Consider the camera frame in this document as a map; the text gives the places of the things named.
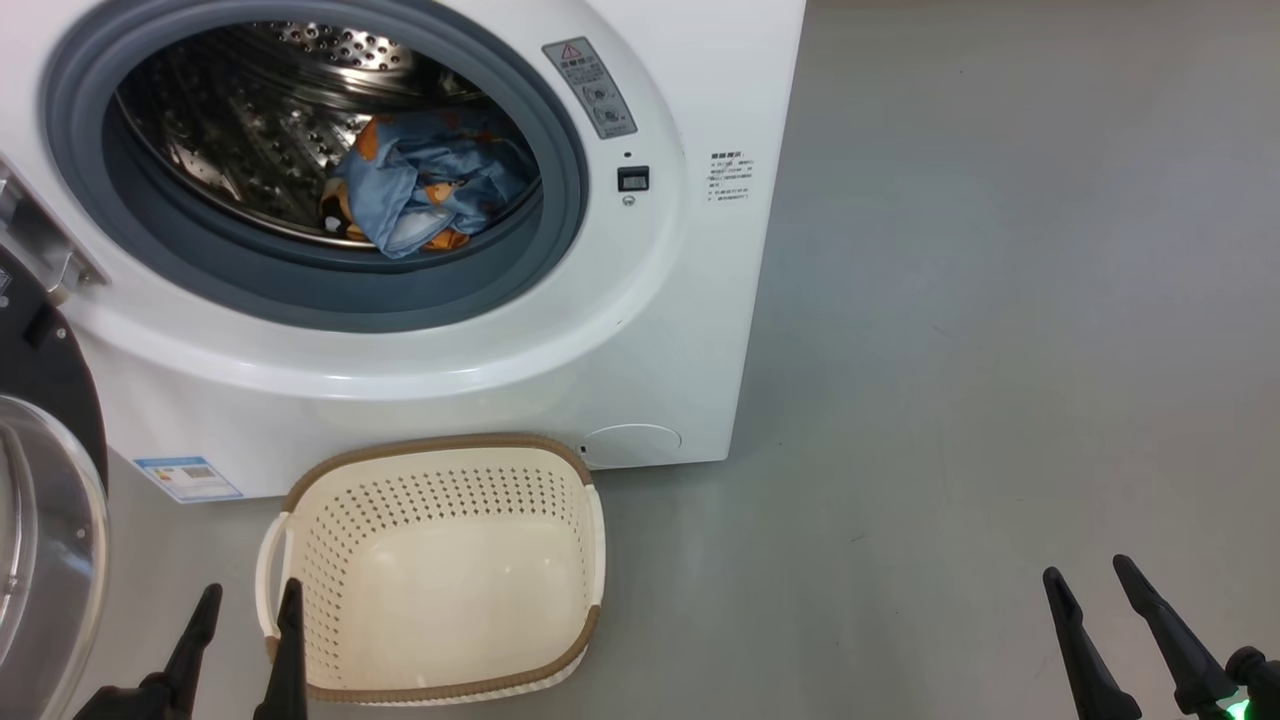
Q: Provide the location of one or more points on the cream perforated laundry basket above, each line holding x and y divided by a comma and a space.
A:
460, 590

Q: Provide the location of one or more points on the round white filter cover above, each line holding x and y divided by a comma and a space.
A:
632, 446

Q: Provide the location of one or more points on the blue energy label sticker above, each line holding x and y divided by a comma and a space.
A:
188, 478

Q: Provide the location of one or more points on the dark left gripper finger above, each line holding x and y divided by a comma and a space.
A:
190, 660
288, 670

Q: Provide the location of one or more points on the black door latch socket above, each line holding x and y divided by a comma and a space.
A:
633, 179

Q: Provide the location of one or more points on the blue garment with orange print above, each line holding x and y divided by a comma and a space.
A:
430, 190

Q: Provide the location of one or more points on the grey rubber door gasket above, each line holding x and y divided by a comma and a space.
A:
300, 290

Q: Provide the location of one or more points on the metal door hinge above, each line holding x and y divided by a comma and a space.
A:
40, 235

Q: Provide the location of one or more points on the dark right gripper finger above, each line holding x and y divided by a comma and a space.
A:
1090, 670
1185, 655

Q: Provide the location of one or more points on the black round glass washer door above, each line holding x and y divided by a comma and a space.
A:
50, 380

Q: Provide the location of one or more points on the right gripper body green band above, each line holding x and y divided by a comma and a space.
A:
1260, 685

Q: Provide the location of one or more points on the grey warning sticker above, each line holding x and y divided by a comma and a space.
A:
592, 90

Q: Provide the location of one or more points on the white front-load washing machine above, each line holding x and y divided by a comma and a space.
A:
400, 380

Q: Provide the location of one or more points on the small printed text label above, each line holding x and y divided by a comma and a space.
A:
731, 178

